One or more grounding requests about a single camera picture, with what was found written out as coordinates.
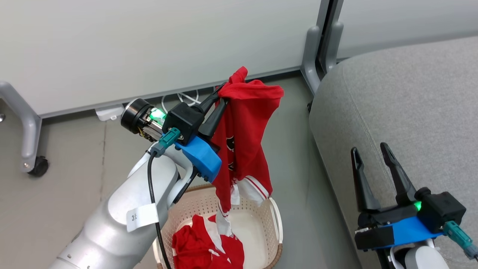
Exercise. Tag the teal left camera connector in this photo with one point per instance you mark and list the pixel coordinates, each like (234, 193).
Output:
(168, 140)

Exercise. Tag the grey fabric sofa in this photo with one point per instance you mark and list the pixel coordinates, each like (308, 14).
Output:
(410, 104)

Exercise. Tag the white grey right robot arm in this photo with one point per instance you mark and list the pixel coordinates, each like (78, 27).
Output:
(422, 259)

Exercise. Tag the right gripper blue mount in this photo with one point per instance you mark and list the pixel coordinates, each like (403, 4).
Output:
(377, 231)

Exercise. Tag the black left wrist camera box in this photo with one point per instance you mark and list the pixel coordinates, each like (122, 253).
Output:
(183, 119)

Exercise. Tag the grey partition post with feet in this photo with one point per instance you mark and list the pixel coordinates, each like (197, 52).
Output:
(312, 56)

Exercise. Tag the crumpled red white garment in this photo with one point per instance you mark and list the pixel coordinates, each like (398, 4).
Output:
(194, 246)

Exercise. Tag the black caster wheel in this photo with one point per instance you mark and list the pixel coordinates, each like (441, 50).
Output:
(39, 167)

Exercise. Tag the teal right camera connector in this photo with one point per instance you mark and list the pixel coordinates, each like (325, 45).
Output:
(461, 237)

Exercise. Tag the teal camera connector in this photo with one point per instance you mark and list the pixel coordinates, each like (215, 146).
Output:
(461, 237)
(168, 140)

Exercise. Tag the narrow white partition panel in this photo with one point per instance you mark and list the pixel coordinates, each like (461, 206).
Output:
(403, 22)

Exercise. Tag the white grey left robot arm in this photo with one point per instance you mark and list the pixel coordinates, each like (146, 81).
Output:
(112, 224)

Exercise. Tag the grey curved partition leg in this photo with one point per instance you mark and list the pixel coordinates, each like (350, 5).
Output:
(28, 123)

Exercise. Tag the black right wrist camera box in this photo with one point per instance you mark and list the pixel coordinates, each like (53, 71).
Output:
(442, 209)

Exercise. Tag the red white sports shirt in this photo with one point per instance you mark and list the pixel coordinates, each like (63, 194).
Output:
(246, 123)

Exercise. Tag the wide white partition panel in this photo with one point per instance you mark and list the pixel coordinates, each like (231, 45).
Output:
(149, 48)

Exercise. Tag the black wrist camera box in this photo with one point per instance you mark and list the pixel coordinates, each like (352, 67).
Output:
(442, 209)
(183, 119)

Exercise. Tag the white perforated laundry basket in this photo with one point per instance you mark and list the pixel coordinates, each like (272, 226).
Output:
(257, 224)

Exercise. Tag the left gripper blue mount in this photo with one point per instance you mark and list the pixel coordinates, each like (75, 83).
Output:
(203, 158)

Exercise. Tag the white paper label tag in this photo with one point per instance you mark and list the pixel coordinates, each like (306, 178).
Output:
(143, 216)

